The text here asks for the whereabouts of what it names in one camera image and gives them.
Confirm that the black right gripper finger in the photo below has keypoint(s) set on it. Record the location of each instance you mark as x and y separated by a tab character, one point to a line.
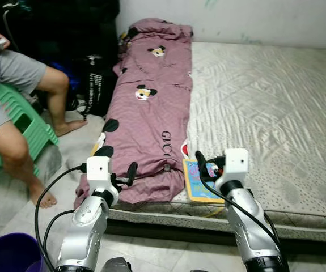
201	164

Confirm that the colourful children's book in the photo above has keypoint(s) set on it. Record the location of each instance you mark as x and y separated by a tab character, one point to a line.
197	190

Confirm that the purple cartoon print blanket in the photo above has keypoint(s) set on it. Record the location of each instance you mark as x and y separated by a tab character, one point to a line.
151	124

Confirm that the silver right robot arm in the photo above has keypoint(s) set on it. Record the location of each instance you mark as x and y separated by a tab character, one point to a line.
248	226

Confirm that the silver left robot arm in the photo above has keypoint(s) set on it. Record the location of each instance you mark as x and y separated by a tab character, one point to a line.
86	232

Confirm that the black bed base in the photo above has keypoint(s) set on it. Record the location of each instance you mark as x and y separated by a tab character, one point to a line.
180	232

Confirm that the white quilted mattress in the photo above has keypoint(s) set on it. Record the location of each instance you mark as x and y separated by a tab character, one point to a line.
265	102

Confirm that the grey robot left leg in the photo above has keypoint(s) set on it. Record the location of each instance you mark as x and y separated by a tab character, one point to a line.
114	266

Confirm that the black backpack with white print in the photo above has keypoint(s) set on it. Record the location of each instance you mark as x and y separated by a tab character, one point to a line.
97	85

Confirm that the green plastic stool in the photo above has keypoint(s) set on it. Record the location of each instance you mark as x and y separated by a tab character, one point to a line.
32	122

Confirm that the blue bag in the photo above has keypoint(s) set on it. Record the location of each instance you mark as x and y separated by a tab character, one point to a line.
69	73

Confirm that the purple plastic bucket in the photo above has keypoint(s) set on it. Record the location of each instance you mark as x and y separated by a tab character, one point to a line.
7	255

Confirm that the person in grey shorts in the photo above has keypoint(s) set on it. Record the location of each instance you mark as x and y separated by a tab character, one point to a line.
15	71

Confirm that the black luggage bag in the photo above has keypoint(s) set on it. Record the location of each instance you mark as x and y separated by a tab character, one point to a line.
66	28

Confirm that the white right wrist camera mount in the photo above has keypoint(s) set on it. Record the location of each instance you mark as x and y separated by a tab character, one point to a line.
236	161

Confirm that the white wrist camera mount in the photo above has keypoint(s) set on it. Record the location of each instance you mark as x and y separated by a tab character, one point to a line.
236	161
98	173

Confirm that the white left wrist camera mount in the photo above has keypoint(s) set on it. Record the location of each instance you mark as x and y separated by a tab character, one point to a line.
98	173

